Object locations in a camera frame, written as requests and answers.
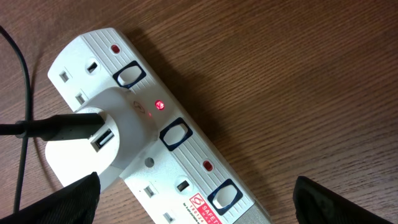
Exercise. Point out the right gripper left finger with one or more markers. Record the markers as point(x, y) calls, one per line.
point(74, 204)

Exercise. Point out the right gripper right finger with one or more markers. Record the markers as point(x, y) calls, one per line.
point(315, 204)

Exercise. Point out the white power strip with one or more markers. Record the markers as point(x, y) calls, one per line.
point(180, 178)

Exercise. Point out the white charger plug adapter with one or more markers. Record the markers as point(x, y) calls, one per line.
point(127, 130)

